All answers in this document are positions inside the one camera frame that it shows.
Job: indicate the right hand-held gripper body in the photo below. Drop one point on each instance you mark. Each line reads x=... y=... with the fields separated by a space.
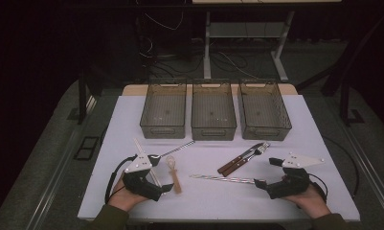
x=288 y=187

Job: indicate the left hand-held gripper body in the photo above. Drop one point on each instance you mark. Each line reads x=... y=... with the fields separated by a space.
x=138 y=164

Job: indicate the small wooden spoon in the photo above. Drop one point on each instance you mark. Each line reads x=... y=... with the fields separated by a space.
x=175 y=179

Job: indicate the metal spoon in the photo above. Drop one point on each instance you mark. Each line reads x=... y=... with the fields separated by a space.
x=180 y=148

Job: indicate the striped metal chopstick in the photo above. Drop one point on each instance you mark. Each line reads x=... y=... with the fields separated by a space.
x=231 y=180
x=218 y=177

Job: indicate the translucent grey bin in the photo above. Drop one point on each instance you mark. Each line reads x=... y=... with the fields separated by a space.
x=263 y=111
x=164 y=111
x=213 y=111

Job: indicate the person's right hand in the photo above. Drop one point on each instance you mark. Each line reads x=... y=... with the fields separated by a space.
x=309 y=201

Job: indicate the person's left hand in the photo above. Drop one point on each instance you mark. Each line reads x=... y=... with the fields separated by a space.
x=125 y=198

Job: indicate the white table cover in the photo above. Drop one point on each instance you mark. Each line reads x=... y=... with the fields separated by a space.
x=212 y=201

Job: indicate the large black metal stand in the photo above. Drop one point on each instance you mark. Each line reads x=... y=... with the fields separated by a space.
x=346 y=64

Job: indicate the aluminium rail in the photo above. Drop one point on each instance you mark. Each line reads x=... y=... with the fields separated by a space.
x=58 y=172
x=371 y=172

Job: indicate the white desk frame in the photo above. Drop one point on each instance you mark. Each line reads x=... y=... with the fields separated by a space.
x=243 y=30

